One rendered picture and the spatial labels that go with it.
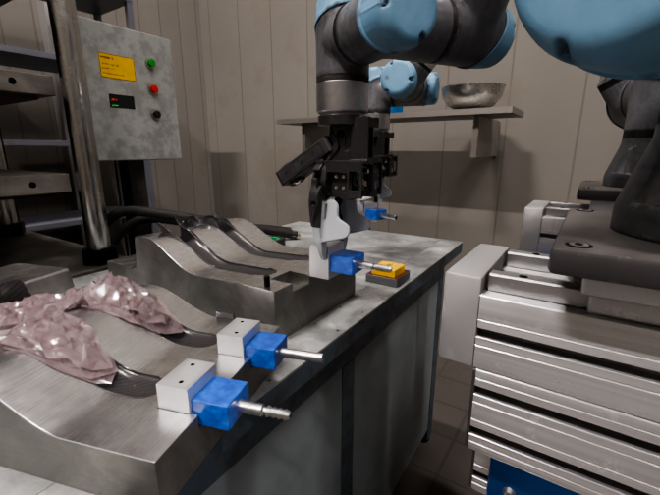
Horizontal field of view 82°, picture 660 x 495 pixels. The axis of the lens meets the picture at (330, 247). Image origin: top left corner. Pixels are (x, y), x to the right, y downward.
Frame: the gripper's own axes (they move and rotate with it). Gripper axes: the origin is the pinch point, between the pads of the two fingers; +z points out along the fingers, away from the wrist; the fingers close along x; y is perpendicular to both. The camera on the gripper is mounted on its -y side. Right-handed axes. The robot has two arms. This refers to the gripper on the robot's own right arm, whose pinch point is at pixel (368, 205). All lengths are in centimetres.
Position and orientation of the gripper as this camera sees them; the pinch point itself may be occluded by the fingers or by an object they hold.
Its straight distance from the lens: 108.4
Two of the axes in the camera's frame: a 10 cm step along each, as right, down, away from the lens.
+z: 0.0, 9.7, 2.5
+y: 6.1, 2.0, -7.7
